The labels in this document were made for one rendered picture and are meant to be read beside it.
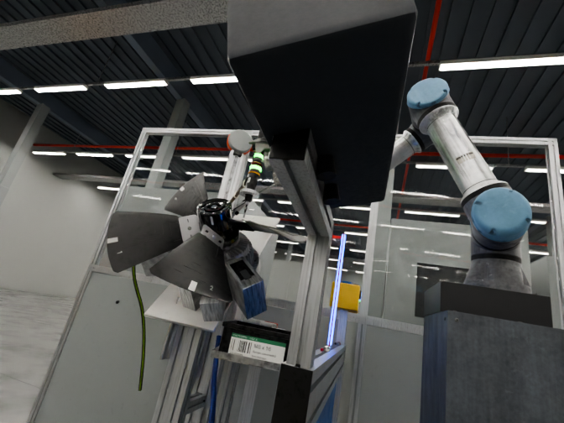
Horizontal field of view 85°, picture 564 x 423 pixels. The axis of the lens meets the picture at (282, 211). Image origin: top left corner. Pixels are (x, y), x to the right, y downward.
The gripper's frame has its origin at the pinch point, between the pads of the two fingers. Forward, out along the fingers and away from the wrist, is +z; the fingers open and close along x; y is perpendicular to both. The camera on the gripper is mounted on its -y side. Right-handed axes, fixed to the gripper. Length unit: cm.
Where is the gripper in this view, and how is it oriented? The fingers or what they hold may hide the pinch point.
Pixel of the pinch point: (254, 144)
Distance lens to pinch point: 121.4
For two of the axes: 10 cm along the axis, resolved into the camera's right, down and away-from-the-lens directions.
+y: -1.9, 9.3, -3.2
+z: -9.5, -1.0, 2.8
